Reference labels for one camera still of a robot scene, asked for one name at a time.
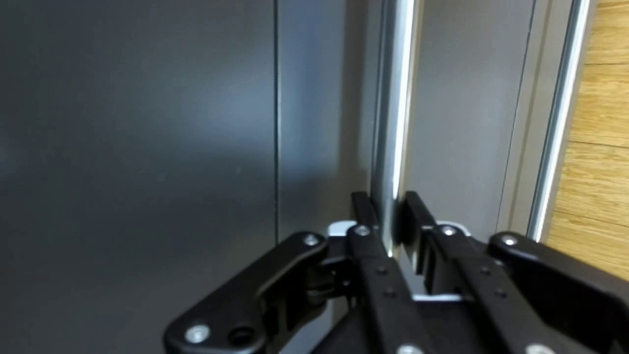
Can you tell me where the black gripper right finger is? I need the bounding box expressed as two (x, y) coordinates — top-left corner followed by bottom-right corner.
(400, 191), (629, 354)

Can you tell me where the cookware drawer metal handle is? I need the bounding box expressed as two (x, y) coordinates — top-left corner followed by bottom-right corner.
(370, 0), (421, 257)

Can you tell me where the shallow grey drawer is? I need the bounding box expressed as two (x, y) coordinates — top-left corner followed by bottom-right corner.
(0, 0), (280, 354)

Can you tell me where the lowest grey drawer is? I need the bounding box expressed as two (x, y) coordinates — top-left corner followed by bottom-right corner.
(500, 0), (579, 238)

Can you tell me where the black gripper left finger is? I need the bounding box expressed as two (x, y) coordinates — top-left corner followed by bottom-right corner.
(164, 191), (449, 354)

